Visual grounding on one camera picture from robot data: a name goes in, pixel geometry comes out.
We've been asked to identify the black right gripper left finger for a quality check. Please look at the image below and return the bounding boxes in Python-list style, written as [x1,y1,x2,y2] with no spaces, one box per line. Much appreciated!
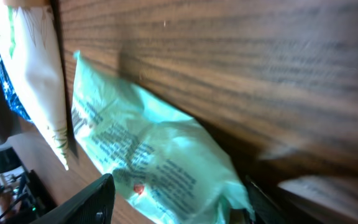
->
[31,174,116,224]

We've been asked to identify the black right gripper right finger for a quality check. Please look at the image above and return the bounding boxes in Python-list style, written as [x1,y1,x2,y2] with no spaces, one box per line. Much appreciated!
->
[246,177,290,224]

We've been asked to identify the teal wet wipes pack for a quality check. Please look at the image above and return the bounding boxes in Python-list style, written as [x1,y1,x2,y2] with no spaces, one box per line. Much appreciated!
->
[71,52,255,223]

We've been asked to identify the blue snack wrapper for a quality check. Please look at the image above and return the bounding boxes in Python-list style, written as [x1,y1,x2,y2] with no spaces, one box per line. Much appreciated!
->
[0,57,32,123]

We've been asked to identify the white tube gold cap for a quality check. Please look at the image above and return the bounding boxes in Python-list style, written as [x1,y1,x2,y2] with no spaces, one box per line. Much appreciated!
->
[0,1,68,168]

